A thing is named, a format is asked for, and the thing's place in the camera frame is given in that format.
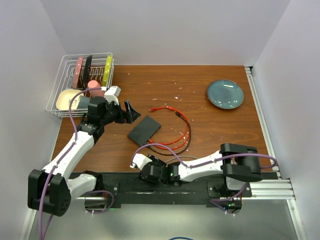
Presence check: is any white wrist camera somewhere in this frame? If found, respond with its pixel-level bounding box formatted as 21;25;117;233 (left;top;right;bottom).
130;153;152;170
104;86;121;105

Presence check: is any cream square bowl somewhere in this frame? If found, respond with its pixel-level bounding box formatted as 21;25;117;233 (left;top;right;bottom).
55;88;84;111

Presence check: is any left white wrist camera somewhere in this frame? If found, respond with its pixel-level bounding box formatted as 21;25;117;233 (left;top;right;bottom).
104;86;121;105

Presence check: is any yellow-green plate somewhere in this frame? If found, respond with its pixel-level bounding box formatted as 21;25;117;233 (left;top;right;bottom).
101;55;113;87

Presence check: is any black ethernet cable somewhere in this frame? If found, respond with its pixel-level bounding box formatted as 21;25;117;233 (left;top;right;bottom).
147;110;193;156

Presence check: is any pink plate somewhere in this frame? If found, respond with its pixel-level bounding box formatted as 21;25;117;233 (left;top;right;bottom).
71;56;84;89

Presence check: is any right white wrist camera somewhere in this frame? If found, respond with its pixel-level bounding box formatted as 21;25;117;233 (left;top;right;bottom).
130;153;152;170

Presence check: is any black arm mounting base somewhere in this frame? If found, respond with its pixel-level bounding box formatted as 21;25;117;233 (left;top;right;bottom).
63;171;279;209

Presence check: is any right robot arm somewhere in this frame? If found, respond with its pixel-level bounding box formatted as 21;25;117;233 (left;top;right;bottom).
130;143;263;197

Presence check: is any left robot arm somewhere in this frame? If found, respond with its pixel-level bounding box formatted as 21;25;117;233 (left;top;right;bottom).
27;96;140;217

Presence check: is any black plate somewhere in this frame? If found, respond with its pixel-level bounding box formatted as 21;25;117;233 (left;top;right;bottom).
81;55;93;89

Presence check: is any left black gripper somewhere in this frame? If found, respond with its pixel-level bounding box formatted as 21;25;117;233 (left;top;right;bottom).
100;99;140;126

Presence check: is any pink cup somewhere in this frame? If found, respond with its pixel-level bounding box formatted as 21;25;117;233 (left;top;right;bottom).
87;80;105;98

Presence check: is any teal ceramic plate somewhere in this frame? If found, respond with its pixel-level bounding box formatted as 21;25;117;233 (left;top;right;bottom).
206;79;244;110

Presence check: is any dark teal cup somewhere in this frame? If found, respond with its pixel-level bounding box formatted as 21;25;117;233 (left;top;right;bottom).
74;95;91;109

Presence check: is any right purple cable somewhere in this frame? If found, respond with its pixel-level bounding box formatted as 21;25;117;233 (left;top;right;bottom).
130;142;279;214

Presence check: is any black network switch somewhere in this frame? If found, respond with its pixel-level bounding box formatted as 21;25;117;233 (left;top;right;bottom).
127;115;161;147

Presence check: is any purple cable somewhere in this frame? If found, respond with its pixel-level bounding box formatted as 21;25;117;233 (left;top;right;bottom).
130;142;279;214
37;87;115;240

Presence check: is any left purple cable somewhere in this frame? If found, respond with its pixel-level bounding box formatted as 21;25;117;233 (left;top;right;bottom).
37;87;115;240

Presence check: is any white wire dish rack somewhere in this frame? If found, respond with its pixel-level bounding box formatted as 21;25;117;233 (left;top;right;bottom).
46;52;114;118

